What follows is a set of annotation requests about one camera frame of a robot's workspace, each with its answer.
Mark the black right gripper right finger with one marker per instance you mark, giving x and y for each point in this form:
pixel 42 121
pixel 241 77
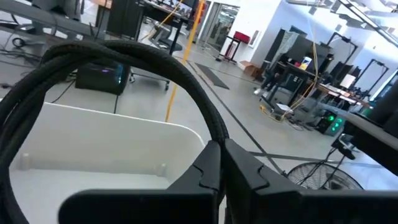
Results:
pixel 264 202

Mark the black office chair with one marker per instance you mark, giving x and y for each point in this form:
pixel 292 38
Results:
pixel 169 46

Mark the black cluttered desk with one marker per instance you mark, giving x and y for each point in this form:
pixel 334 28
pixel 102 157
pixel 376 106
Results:
pixel 298 70

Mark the white plastic bin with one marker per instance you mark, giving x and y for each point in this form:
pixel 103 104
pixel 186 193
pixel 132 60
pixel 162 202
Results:
pixel 93 140

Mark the black floor fan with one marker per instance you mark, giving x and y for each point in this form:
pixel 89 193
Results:
pixel 311 179

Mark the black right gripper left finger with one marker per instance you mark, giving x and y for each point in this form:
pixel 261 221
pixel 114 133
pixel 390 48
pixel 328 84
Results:
pixel 192 202

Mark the black computer blue lights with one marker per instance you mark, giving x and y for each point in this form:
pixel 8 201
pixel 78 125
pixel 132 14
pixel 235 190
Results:
pixel 99 81

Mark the black floor mat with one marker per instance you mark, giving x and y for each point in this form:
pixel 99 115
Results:
pixel 213 76

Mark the red box on stand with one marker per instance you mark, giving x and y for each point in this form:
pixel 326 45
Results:
pixel 242 37

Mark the computer tower green lights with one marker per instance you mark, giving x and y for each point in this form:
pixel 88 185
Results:
pixel 331 123

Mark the brown cardboard box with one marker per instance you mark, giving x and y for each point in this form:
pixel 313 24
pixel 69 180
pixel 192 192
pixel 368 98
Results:
pixel 248 67

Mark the grey desk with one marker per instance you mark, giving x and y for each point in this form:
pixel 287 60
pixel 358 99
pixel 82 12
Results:
pixel 46 18

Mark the person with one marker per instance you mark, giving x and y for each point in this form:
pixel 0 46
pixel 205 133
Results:
pixel 272 79

